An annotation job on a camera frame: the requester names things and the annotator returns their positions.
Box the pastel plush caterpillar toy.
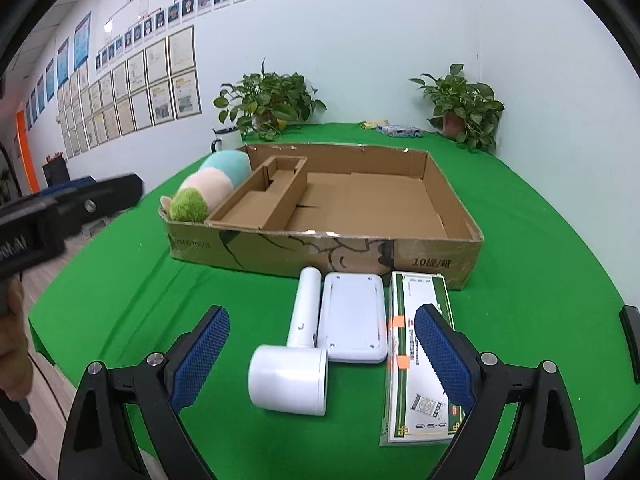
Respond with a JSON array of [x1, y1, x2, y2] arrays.
[[160, 150, 252, 223]]

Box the white handheld hair dryer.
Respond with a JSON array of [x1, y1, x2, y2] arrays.
[[247, 266, 328, 416]]

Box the small brown cardboard insert box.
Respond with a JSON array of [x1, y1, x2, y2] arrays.
[[205, 156, 307, 231]]

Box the person left hand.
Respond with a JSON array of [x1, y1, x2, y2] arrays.
[[0, 278, 34, 401]]

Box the black cabinet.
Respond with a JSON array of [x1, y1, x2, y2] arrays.
[[42, 153, 70, 188]]

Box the green white product box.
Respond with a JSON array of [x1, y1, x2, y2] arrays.
[[380, 271, 464, 446]]

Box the black rectangular block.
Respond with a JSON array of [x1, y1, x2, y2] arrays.
[[618, 304, 640, 384]]

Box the large leafy potted plant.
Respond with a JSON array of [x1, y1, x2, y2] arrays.
[[213, 64, 326, 141]]

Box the white flat rectangular device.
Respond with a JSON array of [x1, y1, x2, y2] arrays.
[[317, 272, 388, 364]]

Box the large open cardboard box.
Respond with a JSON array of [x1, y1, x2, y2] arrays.
[[158, 143, 484, 289]]

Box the yellow small item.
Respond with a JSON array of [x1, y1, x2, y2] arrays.
[[360, 120, 390, 130]]

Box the colourful tissue packet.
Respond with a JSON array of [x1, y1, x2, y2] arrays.
[[375, 124, 425, 138]]

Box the small potted plant brown pot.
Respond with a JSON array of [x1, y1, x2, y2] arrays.
[[410, 63, 506, 154]]

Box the framed certificates on wall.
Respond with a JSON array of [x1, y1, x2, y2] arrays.
[[24, 24, 203, 162]]

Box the white enamel mug black handle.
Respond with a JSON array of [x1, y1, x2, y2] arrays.
[[210, 128, 236, 153]]

